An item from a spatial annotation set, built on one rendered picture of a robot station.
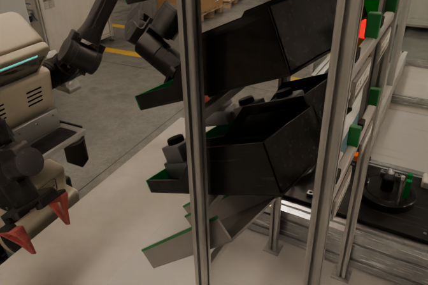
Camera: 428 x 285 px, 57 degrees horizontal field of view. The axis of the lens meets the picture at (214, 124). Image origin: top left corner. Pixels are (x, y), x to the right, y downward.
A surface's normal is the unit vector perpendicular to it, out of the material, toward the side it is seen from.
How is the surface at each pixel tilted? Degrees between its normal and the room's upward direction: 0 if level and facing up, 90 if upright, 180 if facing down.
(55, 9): 90
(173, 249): 90
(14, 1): 90
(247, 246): 0
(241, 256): 0
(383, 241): 0
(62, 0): 90
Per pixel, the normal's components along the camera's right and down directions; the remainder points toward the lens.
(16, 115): 0.88, 0.33
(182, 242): -0.64, 0.39
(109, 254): -0.03, -0.88
